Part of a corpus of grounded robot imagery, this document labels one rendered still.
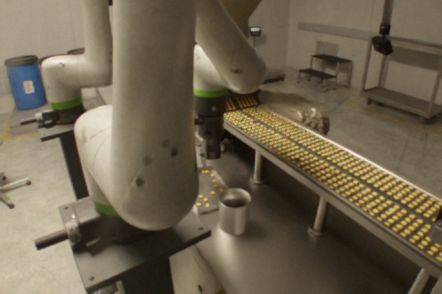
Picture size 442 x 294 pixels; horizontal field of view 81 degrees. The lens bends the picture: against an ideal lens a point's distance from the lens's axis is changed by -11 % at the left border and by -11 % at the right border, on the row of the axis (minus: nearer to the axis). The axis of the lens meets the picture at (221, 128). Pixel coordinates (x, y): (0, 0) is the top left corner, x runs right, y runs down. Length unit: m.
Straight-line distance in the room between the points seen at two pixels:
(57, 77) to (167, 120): 0.86
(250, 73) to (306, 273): 0.46
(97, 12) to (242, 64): 0.63
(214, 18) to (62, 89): 0.75
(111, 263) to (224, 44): 0.47
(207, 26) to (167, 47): 0.25
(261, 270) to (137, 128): 0.47
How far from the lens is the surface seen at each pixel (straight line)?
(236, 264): 0.71
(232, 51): 0.60
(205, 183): 0.94
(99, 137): 0.47
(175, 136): 0.35
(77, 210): 0.62
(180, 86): 0.33
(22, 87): 4.02
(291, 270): 0.71
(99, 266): 0.59
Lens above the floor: 1.35
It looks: 25 degrees down
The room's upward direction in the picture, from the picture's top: straight up
